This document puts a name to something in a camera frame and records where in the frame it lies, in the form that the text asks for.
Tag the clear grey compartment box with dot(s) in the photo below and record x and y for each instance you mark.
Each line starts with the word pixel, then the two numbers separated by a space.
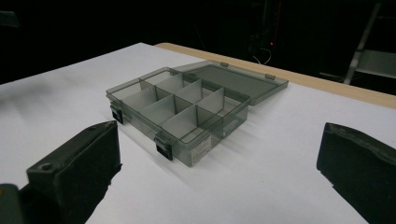
pixel 186 102

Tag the metal stand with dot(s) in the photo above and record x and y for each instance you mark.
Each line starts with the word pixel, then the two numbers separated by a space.
pixel 367 53

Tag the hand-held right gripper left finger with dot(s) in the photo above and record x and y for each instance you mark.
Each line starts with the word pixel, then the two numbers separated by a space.
pixel 81 165

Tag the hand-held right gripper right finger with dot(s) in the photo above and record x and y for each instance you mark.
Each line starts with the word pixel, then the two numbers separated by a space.
pixel 361 165

